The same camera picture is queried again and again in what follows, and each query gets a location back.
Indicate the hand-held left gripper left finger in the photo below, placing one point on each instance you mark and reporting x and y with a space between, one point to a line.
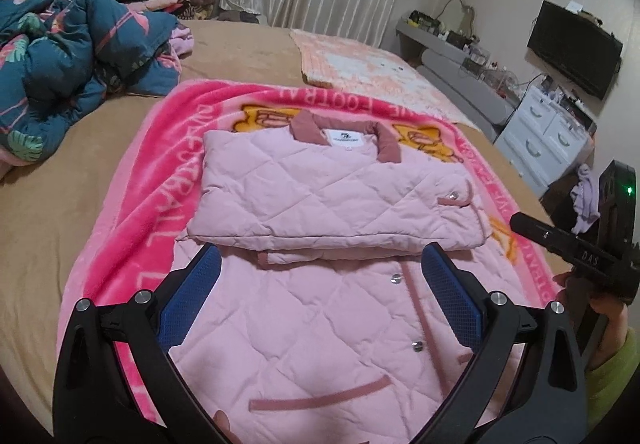
192 294

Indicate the clutter of small desk things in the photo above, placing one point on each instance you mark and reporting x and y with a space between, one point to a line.
470 48

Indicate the blue flamingo print comforter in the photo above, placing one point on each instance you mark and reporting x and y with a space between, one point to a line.
60 53

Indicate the person's right hand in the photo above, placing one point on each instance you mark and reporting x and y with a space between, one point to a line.
612 314

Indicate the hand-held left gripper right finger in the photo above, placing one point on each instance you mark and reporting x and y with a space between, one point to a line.
452 296

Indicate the pink printed fleece blanket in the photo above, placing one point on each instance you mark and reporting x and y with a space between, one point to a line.
140 204

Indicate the dark cloth heap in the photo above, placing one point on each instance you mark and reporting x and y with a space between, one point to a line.
560 204

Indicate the white drawer cabinet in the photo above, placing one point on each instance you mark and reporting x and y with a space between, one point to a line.
540 138

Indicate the pale pink cartoon mat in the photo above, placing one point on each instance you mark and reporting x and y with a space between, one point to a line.
360 63

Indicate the bed with tan sheet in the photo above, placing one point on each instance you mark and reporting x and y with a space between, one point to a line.
40 224

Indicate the pink quilted jacket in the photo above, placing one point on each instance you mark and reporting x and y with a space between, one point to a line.
325 184

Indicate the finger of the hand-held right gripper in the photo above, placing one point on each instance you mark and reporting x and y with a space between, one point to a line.
540 233

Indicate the pale purple cloth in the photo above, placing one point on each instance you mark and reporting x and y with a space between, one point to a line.
587 194

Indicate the grey shelf unit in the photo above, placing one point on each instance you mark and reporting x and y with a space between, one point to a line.
450 58

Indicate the person's right forearm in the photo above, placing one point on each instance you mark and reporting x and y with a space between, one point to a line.
617 374

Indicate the black flat screen monitor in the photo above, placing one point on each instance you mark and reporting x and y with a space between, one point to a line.
575 48

